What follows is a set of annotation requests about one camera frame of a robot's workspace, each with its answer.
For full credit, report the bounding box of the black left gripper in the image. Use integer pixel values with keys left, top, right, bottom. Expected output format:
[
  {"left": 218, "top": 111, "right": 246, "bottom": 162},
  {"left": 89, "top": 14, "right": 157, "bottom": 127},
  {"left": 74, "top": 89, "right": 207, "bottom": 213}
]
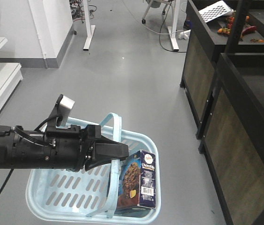
[{"left": 44, "top": 124, "right": 129, "bottom": 172}]

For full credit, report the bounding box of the white desk leg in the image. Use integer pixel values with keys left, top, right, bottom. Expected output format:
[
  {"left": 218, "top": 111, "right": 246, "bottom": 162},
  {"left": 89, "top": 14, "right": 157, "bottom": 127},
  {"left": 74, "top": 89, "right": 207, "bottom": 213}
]
[{"left": 82, "top": 0, "right": 95, "bottom": 51}]

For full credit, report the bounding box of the dark blue Chocofello cookie box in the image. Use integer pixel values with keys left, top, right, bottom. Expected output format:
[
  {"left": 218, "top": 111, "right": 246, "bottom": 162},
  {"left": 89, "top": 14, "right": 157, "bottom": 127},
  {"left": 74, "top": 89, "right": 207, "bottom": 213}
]
[{"left": 116, "top": 150, "right": 156, "bottom": 211}]

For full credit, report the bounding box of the light blue plastic basket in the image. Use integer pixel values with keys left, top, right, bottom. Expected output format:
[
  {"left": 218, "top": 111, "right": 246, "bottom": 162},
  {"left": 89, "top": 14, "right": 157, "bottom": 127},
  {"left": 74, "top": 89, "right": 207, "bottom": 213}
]
[{"left": 25, "top": 112, "right": 163, "bottom": 225}]

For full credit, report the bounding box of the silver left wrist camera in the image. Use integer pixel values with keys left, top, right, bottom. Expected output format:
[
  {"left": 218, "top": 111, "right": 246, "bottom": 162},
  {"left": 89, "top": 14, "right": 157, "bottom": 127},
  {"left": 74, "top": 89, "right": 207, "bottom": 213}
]
[{"left": 47, "top": 94, "right": 75, "bottom": 127}]

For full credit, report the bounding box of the wood panel display stand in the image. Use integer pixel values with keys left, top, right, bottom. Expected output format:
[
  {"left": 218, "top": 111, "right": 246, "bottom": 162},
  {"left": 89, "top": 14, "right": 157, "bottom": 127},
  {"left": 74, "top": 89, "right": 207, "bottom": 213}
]
[{"left": 180, "top": 0, "right": 264, "bottom": 139}]

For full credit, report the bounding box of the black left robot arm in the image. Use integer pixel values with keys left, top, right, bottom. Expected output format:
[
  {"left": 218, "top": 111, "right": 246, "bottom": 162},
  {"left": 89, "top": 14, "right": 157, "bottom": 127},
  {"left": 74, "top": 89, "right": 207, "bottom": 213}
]
[{"left": 0, "top": 124, "right": 129, "bottom": 172}]

